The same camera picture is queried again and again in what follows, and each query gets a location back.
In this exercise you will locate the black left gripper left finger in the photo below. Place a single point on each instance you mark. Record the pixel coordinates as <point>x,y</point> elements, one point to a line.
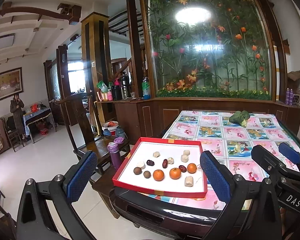
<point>34,220</point>

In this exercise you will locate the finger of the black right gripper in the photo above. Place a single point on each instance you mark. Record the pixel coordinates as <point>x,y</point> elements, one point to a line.
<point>291,154</point>
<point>267,159</point>

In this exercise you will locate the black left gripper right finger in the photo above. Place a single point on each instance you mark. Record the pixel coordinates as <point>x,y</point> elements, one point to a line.
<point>263,220</point>

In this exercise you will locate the beige round cake piece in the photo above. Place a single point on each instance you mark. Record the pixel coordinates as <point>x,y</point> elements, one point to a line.
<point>189,181</point>

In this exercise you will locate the orange mandarin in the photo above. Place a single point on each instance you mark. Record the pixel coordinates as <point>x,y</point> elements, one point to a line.
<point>175,173</point>
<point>158,175</point>
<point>192,168</point>

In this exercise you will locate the dark red jujube date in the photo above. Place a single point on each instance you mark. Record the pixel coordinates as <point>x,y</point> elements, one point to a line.
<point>150,163</point>
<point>165,163</point>

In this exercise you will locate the small dark red date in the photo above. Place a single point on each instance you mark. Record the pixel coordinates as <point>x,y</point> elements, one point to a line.
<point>182,168</point>

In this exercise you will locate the colourful fruit print tablecloth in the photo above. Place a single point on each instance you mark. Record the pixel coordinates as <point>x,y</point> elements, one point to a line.
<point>230,143</point>

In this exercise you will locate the green leafy vegetable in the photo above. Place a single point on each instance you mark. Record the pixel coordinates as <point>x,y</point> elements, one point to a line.
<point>240,117</point>

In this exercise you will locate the red tray with white base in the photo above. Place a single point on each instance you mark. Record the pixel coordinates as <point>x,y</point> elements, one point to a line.
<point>168,148</point>

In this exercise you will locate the purple spray bottles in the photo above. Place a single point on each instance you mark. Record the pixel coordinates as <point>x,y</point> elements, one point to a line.
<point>289,97</point>

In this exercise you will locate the small side table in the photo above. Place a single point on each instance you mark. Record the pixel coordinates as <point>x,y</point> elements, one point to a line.
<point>32,118</point>

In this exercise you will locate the purple thermos bottle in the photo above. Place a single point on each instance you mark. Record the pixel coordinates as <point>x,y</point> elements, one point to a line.
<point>113,148</point>

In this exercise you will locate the standing person in coat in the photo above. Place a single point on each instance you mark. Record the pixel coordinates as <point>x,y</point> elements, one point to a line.
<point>16,108</point>

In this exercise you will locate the dark wooden chair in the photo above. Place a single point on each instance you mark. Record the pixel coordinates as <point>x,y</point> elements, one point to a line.
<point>94,140</point>

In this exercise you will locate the green label plastic bottle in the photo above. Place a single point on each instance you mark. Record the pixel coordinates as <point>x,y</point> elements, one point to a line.
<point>146,88</point>

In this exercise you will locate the glass flower display cabinet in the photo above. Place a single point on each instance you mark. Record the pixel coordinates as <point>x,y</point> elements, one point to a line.
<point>214,49</point>

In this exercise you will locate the black thermos flask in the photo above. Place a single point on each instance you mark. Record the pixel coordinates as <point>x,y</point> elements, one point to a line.
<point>125,85</point>

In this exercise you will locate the framed wall painting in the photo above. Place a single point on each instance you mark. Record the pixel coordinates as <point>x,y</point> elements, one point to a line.
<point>11,82</point>

